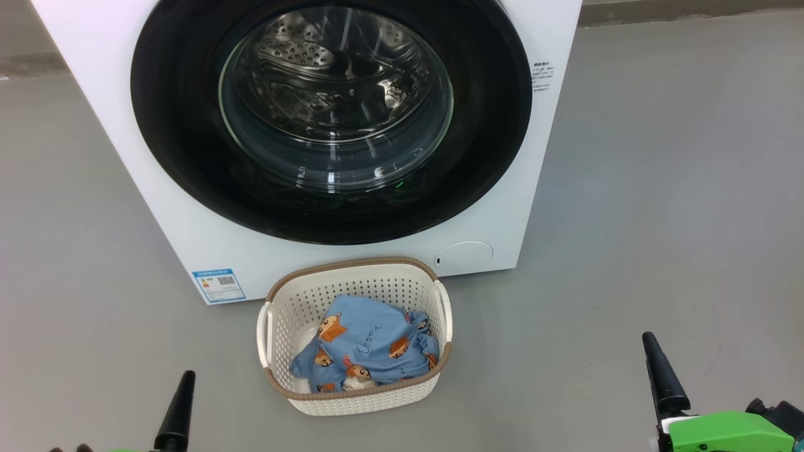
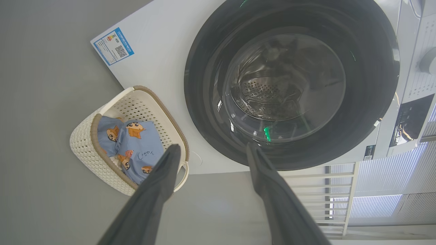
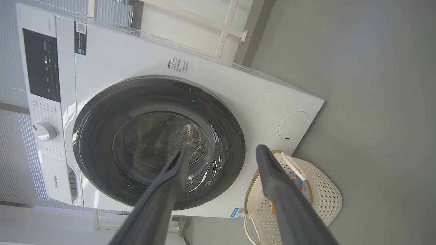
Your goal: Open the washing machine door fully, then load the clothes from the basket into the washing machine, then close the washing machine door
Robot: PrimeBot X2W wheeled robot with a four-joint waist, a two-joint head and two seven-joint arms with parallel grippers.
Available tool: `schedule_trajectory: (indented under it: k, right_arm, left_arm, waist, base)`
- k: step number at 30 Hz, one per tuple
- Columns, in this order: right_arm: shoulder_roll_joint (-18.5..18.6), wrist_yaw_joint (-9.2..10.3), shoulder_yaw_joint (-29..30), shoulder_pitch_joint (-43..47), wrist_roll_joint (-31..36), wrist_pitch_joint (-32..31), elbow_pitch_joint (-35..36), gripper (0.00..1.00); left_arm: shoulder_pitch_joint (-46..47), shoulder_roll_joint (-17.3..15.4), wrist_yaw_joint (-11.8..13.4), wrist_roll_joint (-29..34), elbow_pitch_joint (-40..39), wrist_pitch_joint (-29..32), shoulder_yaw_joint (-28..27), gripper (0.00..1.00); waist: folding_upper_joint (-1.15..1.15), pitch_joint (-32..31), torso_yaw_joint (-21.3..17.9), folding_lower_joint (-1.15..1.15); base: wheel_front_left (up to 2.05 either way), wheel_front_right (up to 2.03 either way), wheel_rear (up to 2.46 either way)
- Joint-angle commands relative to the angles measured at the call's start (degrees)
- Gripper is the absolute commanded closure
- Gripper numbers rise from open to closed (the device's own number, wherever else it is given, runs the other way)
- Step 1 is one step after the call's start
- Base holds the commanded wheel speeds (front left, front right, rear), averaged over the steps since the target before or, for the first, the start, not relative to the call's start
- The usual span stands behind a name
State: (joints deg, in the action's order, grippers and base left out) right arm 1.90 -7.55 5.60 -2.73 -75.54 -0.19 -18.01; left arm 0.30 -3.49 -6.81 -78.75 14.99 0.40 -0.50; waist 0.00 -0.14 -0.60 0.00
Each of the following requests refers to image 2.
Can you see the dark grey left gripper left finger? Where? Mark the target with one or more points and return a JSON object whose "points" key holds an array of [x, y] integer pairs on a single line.
{"points": [[150, 197]]}

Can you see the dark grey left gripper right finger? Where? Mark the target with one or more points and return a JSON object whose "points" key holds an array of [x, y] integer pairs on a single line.
{"points": [[282, 211]]}

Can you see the washer door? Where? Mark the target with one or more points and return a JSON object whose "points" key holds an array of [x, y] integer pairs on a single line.
{"points": [[368, 102]]}

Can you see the white washing machine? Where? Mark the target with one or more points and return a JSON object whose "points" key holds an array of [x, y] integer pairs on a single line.
{"points": [[160, 51]]}

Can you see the white metal railing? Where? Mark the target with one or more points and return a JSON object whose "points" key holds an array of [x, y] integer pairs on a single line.
{"points": [[351, 200]]}

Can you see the cream perforated laundry basket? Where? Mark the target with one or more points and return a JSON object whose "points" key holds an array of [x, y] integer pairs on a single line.
{"points": [[85, 146]]}

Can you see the small black sticker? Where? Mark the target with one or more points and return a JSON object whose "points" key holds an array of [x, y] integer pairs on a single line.
{"points": [[369, 152]]}

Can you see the blue energy label sticker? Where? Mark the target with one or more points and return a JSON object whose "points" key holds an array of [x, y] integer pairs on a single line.
{"points": [[113, 46]]}

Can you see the black control display panel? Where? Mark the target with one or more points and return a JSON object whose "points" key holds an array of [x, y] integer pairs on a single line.
{"points": [[410, 119]]}

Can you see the white control knob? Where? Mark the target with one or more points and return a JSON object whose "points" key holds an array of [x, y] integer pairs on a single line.
{"points": [[429, 63]]}

